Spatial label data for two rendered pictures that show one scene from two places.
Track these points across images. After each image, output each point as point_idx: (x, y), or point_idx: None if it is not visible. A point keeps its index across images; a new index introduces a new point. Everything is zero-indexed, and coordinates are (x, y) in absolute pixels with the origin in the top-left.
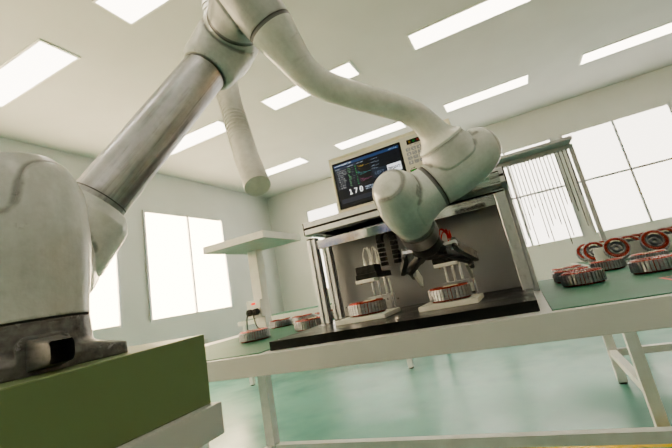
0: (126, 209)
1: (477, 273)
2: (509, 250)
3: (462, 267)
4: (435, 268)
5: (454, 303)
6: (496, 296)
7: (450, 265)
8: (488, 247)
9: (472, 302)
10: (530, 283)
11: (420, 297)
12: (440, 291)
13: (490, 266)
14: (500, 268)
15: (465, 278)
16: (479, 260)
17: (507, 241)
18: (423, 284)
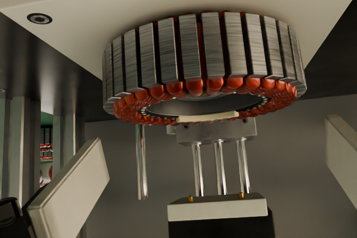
0: None
1: (180, 158)
2: (102, 202)
3: (212, 176)
4: (282, 183)
5: None
6: (47, 65)
7: (192, 201)
8: (144, 217)
9: None
10: (0, 112)
11: (331, 111)
12: (220, 64)
13: (149, 170)
14: (129, 163)
15: (209, 149)
16: (170, 188)
17: (101, 223)
18: (326, 127)
